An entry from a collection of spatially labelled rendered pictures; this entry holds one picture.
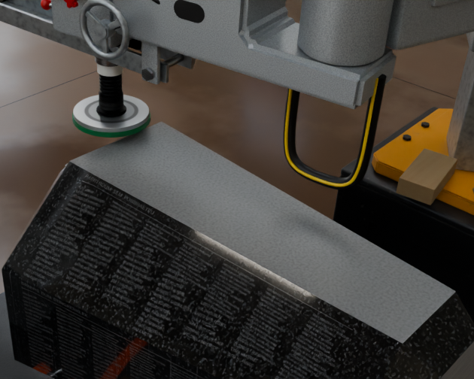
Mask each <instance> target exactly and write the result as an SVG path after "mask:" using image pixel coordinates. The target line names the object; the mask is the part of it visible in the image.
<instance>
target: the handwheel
mask: <svg viewBox="0 0 474 379"><path fill-rule="evenodd" d="M97 5H99V6H103V7H105V8H107V9H108V10H110V11H111V12H112V13H113V14H114V16H115V17H116V18H117V19H116V20H113V21H110V20H108V19H103V20H99V19H98V18H97V17H96V16H95V15H94V14H93V13H92V12H91V11H90V9H91V8H92V7H94V6H97ZM87 18H88V19H89V20H90V21H91V22H92V23H93V24H94V32H95V34H96V36H97V37H98V38H99V39H101V40H102V49H100V48H99V47H98V46H97V45H96V44H95V43H94V41H93V40H92V38H91V36H90V34H89V31H88V28H87ZM79 21H80V29H81V34H82V36H83V38H84V40H85V42H86V44H87V46H88V47H89V48H90V49H91V50H92V51H93V52H94V53H95V54H96V55H97V56H99V57H101V58H103V59H108V60H114V59H119V58H120V57H121V56H122V55H123V54H124V53H125V52H126V51H127V49H128V46H129V27H128V24H127V21H126V18H125V17H124V15H123V13H122V12H121V11H120V9H119V8H118V7H117V6H116V5H115V4H113V3H112V2H110V1H109V0H89V1H88V2H86V3H85V4H84V6H83V7H82V9H81V13H80V19H79ZM119 28H121V31H122V43H121V45H120V48H119V49H118V50H117V51H115V52H113V53H109V49H108V38H110V37H112V36H113V35H114V30H116V29H119Z"/></svg>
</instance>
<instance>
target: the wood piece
mask: <svg viewBox="0 0 474 379"><path fill-rule="evenodd" d="M456 164H457V159H455V158H452V157H450V156H446V155H443V154H441V153H437V152H434V151H432V150H428V149H425V148H424V149H423V150H422V152H421V153H420V154H419V155H418V157H417V158H416V159H415V160H414V161H413V163H412V164H411V165H410V166H409V167H408V168H407V169H406V170H405V171H404V173H403V174H402V175H401V176H400V178H399V181H398V185H397V191H396V193H398V194H400V195H403V196H406V197H409V198H411V199H414V200H417V201H420V202H423V203H425V204H428V205H432V203H433V202H434V200H435V199H436V197H437V196H438V194H440V192H441V191H442V189H443V188H444V187H445V185H446V184H447V182H448V181H449V180H450V179H451V177H452V176H453V174H454V171H455V168H456Z"/></svg>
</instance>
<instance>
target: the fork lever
mask: <svg viewBox="0 0 474 379"><path fill-rule="evenodd" d="M0 21H2V22H4V23H7V24H10V25H12V26H16V27H17V28H20V29H23V30H26V31H27V32H31V33H33V34H36V35H39V36H41V37H44V38H47V39H50V40H51V41H55V42H57V43H60V44H63V45H65V46H68V47H71V48H74V49H76V50H79V51H81V52H84V53H87V54H90V55H92V56H95V57H98V58H100V59H103V58H101V57H99V56H97V55H96V54H95V53H94V52H93V51H92V50H91V49H90V48H89V47H88V46H87V44H86V42H85V40H83V39H80V38H76V37H74V36H71V35H67V34H65V33H62V32H58V31H56V30H55V29H54V28H53V17H52V8H51V9H50V10H48V11H46V10H44V9H43V8H42V7H41V0H5V1H4V2H2V3H0ZM119 48H120V46H116V47H114V48H108V49H109V53H113V52H115V51H117V50H118V49H119ZM160 58H161V59H164V60H165V61H163V62H162V61H160V81H162V82H163V83H168V82H169V68H171V67H172V66H173V65H176V64H177V65H181V66H184V67H186V68H189V69H192V68H193V64H194V58H192V57H189V56H185V55H183V54H180V53H176V52H173V51H170V50H167V49H164V48H160ZM103 60H105V61H108V62H111V63H114V64H115V65H119V66H121V67H124V68H127V69H129V70H132V71H135V72H138V73H139V74H142V77H143V78H144V79H145V80H146V81H148V80H152V79H153V72H152V71H151V70H150V69H149V68H145V69H143V70H142V57H141V54H140V53H137V52H135V51H132V50H129V49H127V51H126V52H125V53H124V54H123V55H122V56H121V57H120V58H119V59H114V60H108V59H103Z"/></svg>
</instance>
